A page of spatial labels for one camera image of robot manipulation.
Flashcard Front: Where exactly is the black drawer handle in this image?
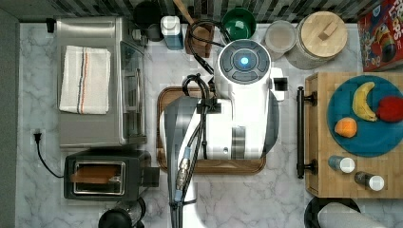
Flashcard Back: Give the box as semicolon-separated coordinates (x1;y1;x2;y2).
297;86;317;180

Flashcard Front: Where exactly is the wooden drawer box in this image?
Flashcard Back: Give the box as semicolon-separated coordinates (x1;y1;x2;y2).
304;72;402;199

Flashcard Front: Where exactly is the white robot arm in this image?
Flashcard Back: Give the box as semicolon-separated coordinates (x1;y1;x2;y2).
159;39;287;228

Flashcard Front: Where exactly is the wooden tray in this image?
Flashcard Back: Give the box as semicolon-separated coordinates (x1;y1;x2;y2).
156;86;266;175

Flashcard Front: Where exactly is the silver toaster oven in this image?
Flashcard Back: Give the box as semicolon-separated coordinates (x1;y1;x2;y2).
56;16;146;148

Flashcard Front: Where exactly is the wooden utensil holder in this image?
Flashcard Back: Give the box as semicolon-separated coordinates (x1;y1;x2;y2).
184;24;214;58

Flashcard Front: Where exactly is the wooden spoon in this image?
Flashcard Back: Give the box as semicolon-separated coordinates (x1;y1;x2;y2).
173;0;209;39

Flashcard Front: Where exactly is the dark grey toaster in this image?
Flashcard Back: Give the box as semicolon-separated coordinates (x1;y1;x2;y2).
64;147;160;201

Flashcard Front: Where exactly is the small dark cup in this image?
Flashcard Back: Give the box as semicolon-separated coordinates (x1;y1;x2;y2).
145;24;163;42

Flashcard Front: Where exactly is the blue bottle white cap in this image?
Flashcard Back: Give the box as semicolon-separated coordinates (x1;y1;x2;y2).
161;16;184;50

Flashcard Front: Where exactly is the green mug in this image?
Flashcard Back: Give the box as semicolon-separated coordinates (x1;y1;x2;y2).
221;8;257;41

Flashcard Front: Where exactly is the plastic cereal container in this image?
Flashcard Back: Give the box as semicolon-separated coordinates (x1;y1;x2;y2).
263;20;296;61

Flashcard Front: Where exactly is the white striped towel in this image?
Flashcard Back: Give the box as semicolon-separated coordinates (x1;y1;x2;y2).
59;46;111;115

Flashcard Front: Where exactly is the wooden toast slice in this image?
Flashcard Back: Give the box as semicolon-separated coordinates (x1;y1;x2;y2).
69;166;118;184

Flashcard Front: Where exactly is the glass jar wooden lid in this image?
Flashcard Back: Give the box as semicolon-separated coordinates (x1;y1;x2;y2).
286;11;348;70

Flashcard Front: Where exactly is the orange fruit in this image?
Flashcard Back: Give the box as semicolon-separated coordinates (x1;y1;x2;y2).
335;118;357;138

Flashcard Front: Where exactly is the black paper towel holder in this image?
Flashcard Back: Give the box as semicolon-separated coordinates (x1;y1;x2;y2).
304;197;360;228

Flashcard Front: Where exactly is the blue shaker white cap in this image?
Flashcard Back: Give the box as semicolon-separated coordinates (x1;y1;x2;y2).
328;156;355;174

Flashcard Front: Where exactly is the yellow banana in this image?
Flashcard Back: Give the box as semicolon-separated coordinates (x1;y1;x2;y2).
352;82;377;122

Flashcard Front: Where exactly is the paper towel roll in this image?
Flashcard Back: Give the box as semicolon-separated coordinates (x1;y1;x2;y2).
317;202;387;228

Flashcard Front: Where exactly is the blue plate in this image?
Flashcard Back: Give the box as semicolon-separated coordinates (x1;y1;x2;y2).
327;75;403;157

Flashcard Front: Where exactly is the grey shaker white cap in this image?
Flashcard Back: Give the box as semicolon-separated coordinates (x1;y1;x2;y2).
355;171;385;191

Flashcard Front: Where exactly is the red apple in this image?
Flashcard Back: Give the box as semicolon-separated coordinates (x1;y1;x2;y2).
376;96;403;123

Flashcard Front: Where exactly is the cereal box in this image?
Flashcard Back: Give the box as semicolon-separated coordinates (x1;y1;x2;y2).
357;0;403;72

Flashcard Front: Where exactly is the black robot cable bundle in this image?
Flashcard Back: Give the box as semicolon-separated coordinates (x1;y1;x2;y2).
169;19;234;228

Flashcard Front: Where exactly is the black power cord plug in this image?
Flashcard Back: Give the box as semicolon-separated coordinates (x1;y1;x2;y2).
32;130;66;179

